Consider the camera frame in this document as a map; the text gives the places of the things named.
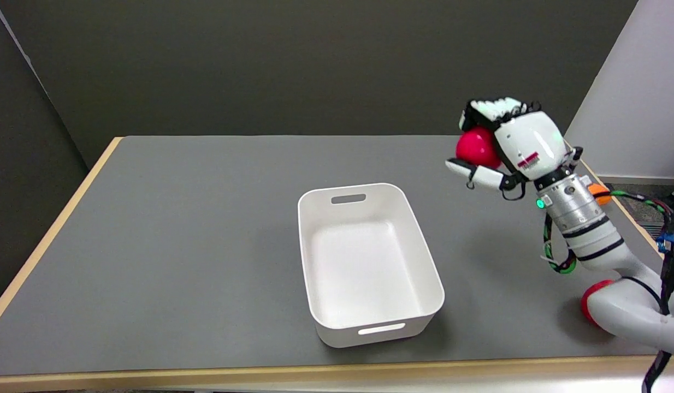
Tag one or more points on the white plastic bin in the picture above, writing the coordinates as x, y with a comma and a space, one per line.
366, 262

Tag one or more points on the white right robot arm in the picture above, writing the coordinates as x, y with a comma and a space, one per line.
604, 262

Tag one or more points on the orange fruit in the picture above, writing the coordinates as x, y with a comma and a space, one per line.
600, 194

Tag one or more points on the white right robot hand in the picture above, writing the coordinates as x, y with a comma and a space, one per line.
525, 144

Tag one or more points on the red persimmon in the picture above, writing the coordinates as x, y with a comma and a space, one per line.
590, 303

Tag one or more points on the red apple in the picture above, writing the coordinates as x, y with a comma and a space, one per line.
476, 147

